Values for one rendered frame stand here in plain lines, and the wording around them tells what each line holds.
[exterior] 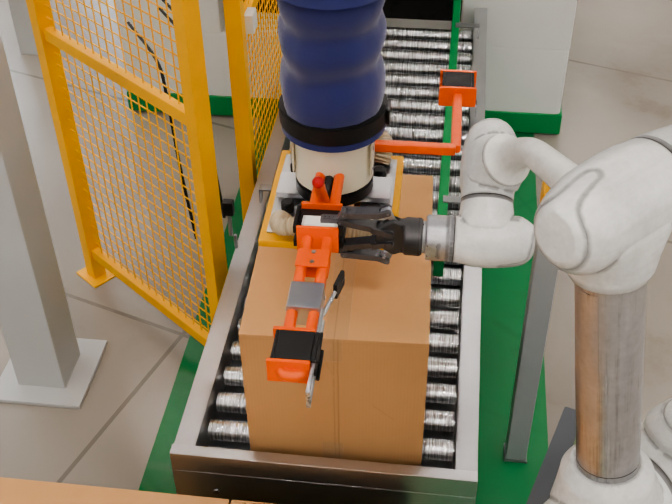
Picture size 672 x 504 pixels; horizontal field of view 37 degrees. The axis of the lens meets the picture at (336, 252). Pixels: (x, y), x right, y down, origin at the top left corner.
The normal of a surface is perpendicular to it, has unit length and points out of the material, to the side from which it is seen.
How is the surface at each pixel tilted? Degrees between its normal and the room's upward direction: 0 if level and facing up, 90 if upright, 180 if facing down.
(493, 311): 0
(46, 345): 90
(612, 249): 80
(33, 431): 0
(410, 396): 90
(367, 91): 76
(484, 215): 31
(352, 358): 90
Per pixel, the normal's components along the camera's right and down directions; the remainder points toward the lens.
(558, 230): -0.81, 0.33
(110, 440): -0.01, -0.77
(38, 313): -0.12, 0.64
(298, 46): -0.68, 0.18
